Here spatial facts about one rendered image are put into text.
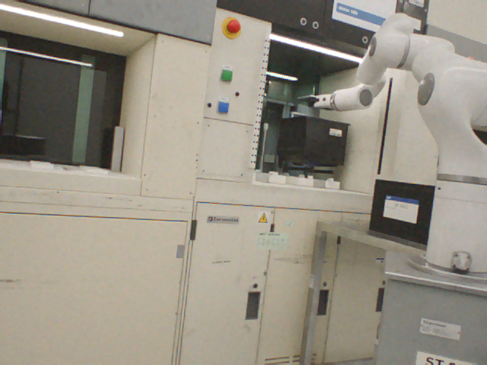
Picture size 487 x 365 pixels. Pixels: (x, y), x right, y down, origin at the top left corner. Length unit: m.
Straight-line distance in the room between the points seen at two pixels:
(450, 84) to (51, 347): 1.20
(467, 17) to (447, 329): 1.54
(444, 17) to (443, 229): 1.26
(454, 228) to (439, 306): 0.16
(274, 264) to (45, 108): 0.98
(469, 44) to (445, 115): 1.23
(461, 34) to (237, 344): 1.53
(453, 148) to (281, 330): 0.96
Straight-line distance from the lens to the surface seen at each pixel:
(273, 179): 1.75
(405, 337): 0.94
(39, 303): 1.38
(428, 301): 0.92
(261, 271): 1.56
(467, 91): 0.97
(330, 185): 1.91
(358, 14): 1.77
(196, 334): 1.53
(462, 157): 0.98
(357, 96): 1.71
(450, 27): 2.12
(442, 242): 0.99
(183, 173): 1.39
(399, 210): 1.47
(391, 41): 1.32
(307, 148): 1.82
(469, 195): 0.98
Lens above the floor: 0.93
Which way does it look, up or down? 3 degrees down
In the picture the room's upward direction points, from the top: 7 degrees clockwise
